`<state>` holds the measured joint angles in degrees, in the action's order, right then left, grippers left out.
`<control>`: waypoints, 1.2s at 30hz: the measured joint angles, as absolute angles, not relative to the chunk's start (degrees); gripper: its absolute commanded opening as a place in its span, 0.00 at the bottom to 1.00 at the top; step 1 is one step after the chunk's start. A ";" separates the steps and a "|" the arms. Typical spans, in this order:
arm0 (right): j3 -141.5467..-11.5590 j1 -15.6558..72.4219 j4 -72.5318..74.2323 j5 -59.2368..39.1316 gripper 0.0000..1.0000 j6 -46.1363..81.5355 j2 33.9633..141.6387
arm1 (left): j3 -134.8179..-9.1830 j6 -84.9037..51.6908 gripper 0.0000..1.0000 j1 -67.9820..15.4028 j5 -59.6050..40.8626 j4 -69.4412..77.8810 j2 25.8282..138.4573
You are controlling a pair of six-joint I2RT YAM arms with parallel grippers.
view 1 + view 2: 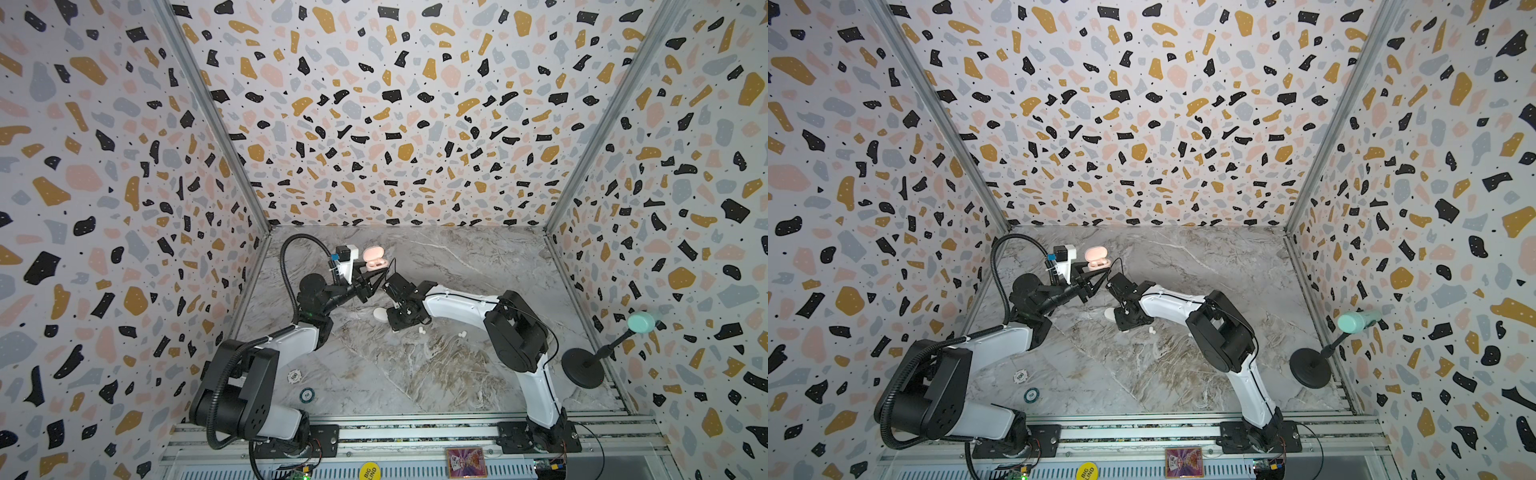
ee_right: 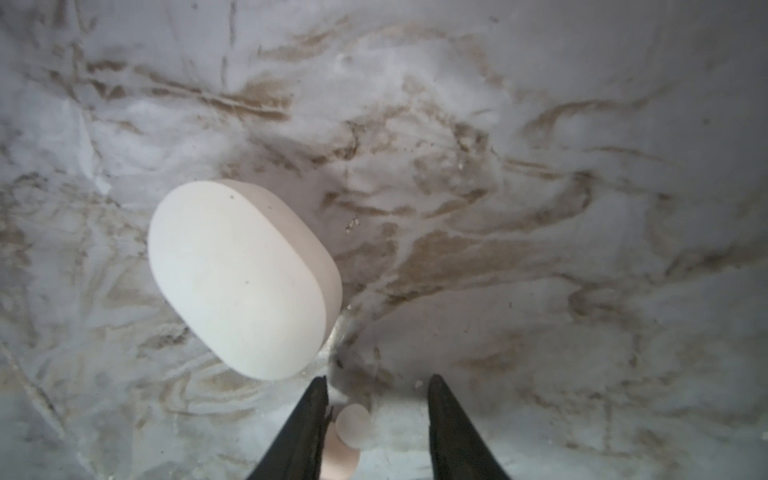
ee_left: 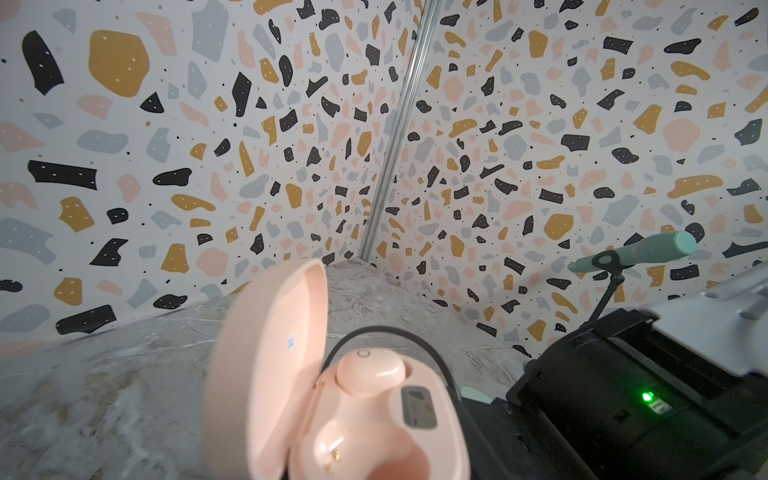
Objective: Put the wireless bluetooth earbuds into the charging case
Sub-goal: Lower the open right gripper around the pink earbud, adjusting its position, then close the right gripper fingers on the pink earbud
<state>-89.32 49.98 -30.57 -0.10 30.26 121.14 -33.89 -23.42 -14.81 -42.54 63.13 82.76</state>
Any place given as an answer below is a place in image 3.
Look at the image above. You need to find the mint green earbud case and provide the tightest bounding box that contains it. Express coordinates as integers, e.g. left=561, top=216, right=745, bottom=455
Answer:
left=460, top=386, right=493, bottom=404

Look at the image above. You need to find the thin black camera cable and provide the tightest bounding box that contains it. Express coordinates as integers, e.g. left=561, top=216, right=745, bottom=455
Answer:
left=320, top=325, right=463, bottom=409

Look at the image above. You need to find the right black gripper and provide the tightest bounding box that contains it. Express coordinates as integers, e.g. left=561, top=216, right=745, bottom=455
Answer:
left=506, top=309, right=767, bottom=479

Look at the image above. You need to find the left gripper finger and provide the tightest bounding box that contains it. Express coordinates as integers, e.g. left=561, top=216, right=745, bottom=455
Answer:
left=450, top=392, right=540, bottom=479

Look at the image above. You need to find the mint green microphone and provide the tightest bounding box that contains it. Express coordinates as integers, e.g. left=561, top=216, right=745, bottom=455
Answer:
left=566, top=230, right=698, bottom=328

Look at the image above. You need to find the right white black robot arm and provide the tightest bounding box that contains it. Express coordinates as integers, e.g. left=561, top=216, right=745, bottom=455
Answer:
left=507, top=264, right=767, bottom=479

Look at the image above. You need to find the pink earbud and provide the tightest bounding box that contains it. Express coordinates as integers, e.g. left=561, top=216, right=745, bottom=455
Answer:
left=336, top=348, right=406, bottom=398

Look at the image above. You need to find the pink earbud case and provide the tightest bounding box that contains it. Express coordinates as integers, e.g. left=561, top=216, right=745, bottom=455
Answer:
left=202, top=259, right=471, bottom=479

